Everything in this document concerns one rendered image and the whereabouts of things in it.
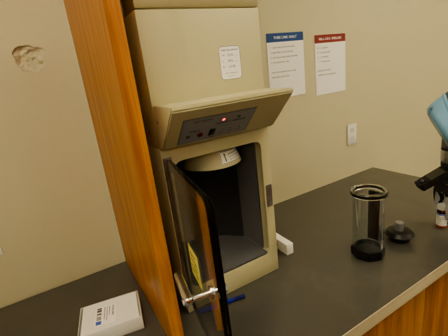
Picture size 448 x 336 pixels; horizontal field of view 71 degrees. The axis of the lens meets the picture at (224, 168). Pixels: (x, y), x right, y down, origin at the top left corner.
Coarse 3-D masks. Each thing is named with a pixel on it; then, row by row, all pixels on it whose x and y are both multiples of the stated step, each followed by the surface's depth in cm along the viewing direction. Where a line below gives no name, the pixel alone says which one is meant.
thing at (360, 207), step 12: (360, 192) 102; (372, 192) 101; (384, 192) 95; (360, 204) 96; (372, 204) 94; (384, 204) 96; (360, 216) 97; (372, 216) 95; (384, 216) 97; (360, 228) 98; (372, 228) 97; (360, 240) 100; (372, 240) 98; (372, 252) 99
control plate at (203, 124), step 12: (252, 108) 74; (192, 120) 67; (204, 120) 69; (216, 120) 71; (228, 120) 74; (240, 120) 76; (192, 132) 71; (204, 132) 73; (216, 132) 76; (228, 132) 78; (180, 144) 73
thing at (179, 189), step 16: (176, 176) 64; (176, 192) 68; (192, 192) 53; (176, 208) 73; (192, 208) 56; (208, 208) 46; (192, 224) 59; (208, 224) 47; (192, 240) 62; (208, 240) 49; (208, 256) 52; (192, 272) 71; (208, 272) 54; (192, 288) 76; (208, 304) 61; (224, 304) 52; (208, 320) 65; (224, 320) 52
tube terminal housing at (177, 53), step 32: (128, 32) 73; (160, 32) 69; (192, 32) 73; (224, 32) 77; (256, 32) 81; (160, 64) 70; (192, 64) 74; (256, 64) 83; (160, 96) 72; (192, 96) 76; (160, 160) 76; (160, 192) 83
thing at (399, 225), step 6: (396, 222) 108; (402, 222) 108; (390, 228) 111; (396, 228) 108; (402, 228) 107; (408, 228) 109; (390, 234) 108; (396, 234) 107; (402, 234) 106; (408, 234) 106; (414, 234) 108; (390, 240) 110; (396, 240) 107; (402, 240) 106; (408, 240) 106
